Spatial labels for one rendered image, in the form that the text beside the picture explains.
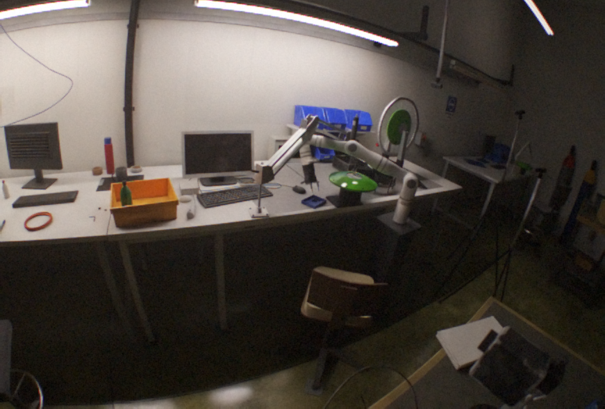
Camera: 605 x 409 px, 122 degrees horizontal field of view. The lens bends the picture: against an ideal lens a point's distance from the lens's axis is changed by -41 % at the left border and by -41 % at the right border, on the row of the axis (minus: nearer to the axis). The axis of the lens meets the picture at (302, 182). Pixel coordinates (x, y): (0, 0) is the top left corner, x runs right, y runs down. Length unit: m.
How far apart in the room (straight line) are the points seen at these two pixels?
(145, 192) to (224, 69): 1.08
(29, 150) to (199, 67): 1.36
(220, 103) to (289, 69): 0.63
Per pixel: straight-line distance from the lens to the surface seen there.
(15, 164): 2.31
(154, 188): 1.72
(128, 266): 1.61
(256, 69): 2.29
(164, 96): 2.18
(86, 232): 1.50
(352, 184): 1.68
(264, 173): 1.43
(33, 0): 1.90
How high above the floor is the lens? 1.66
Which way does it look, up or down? 21 degrees down
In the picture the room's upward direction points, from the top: 8 degrees clockwise
